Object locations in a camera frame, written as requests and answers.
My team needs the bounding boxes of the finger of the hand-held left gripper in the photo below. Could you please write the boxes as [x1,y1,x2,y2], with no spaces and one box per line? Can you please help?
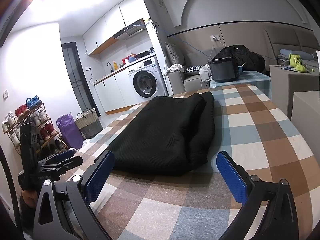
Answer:
[37,155,83,178]
[51,151,75,160]

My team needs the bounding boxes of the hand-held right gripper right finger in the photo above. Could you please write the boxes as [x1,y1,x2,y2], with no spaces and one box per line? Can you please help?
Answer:
[216,151,300,240]

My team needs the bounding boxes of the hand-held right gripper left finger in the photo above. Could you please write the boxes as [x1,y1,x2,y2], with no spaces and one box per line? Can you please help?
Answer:
[33,150,116,240]

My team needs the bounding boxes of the black knit sweater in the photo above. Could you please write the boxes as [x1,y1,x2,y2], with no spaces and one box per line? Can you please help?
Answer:
[106,91,216,177]

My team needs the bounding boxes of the person's left hand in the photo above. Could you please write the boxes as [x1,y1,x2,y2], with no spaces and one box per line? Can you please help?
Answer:
[21,189,38,207]

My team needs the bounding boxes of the purple bag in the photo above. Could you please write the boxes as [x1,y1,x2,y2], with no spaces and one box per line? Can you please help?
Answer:
[56,114,84,150]

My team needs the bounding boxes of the wooden shoe rack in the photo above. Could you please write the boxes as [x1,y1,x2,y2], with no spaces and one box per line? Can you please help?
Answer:
[4,104,68,155]

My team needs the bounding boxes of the shoe rack with shoes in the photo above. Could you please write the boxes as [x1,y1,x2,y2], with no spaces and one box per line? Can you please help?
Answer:
[2,95,65,155]

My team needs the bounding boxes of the wicker basket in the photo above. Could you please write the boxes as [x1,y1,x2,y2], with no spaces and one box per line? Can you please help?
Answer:
[74,108,103,139]

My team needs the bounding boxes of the checked tablecloth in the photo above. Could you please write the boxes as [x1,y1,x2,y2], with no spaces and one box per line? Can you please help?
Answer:
[24,84,318,240]

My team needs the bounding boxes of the dark framed glass door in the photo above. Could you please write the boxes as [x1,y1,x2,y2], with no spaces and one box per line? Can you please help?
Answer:
[61,42,100,118]

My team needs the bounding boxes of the white base cabinets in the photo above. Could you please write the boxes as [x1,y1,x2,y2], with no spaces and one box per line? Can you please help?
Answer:
[94,67,133,113]

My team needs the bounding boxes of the grey side table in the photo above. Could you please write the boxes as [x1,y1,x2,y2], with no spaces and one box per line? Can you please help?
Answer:
[269,65,320,117]

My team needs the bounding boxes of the grey sofa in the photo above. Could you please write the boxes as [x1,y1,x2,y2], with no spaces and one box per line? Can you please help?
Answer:
[166,47,220,97]

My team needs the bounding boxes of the blue checked table cover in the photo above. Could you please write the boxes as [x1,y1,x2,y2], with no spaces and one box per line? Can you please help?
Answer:
[209,70,272,98]

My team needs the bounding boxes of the white washing machine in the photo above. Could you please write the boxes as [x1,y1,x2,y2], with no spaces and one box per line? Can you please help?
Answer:
[126,56,167,99]

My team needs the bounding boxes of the black rice cooker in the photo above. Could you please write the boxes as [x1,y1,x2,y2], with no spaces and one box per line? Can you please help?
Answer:
[208,58,241,82]

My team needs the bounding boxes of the light grey garment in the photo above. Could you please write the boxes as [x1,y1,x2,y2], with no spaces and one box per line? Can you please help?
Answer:
[199,64,213,82]

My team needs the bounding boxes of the houndstooth cushion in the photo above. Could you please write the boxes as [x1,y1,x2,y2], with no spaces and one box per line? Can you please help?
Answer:
[184,65,205,74]

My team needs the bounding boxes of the white cloth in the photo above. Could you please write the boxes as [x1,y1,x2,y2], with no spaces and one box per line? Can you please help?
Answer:
[166,64,185,75]

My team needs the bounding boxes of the black jacket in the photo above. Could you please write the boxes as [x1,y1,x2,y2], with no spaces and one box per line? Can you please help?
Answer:
[212,44,266,72]

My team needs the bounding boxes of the green teapot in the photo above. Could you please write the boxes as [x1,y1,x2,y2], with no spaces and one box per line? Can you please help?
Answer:
[289,53,303,68]

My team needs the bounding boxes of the grey pillow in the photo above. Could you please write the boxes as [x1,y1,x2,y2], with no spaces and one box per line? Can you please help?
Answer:
[165,42,186,68]

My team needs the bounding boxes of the blue pillow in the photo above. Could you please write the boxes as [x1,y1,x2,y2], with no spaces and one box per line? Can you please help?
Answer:
[279,48,314,61]

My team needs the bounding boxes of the range hood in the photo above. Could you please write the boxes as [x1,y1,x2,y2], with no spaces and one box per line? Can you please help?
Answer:
[114,24,145,40]

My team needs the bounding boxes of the white upper cabinets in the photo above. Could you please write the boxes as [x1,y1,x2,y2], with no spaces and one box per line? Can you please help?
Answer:
[82,0,144,55]

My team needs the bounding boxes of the beige upholstered headboard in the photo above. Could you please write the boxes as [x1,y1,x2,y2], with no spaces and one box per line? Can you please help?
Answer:
[264,25,320,60]

